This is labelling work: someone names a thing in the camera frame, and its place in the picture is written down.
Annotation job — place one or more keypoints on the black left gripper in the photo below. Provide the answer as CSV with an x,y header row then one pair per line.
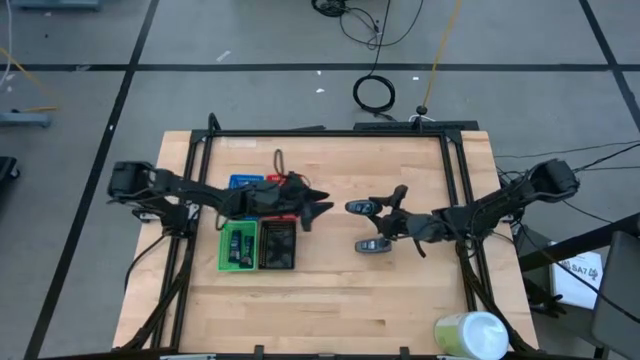
x,y
275,200

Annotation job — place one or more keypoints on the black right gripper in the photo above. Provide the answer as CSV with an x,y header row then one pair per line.
x,y
420,227

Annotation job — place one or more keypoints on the dark blue toiletry tube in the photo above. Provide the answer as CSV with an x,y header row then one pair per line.
x,y
235,247
248,250

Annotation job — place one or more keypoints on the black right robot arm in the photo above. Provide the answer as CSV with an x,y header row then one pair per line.
x,y
500,205

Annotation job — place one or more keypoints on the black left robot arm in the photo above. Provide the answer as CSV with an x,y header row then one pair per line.
x,y
190,192

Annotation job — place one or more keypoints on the red plastic basket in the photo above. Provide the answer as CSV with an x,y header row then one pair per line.
x,y
275,179

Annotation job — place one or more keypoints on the black plastic basket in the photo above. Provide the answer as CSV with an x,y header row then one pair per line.
x,y
262,250

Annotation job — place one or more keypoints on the blue plastic basket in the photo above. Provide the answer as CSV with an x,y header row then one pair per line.
x,y
245,181

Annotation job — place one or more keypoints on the green plastic basket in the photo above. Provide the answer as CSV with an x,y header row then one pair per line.
x,y
224,250

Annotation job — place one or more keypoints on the black round knob stand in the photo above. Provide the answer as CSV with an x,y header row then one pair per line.
x,y
422,110

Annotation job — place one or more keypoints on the green white wipes canister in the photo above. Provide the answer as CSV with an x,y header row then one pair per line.
x,y
472,336

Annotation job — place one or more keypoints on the black diagonal beam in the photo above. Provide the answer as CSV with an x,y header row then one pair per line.
x,y
575,245

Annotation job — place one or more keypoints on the white cardboard box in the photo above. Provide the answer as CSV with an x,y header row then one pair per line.
x,y
575,280

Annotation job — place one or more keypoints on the dark grey chair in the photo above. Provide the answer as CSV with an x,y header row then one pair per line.
x,y
620,295

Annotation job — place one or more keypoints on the blue floor base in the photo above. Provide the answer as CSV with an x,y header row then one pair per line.
x,y
25,120
55,4

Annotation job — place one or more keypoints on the black object at floor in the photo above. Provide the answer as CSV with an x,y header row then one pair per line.
x,y
7,172

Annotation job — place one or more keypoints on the black aluminium table frame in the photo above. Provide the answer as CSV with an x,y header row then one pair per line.
x,y
325,133

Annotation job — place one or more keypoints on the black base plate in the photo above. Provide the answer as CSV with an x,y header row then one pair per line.
x,y
450,125

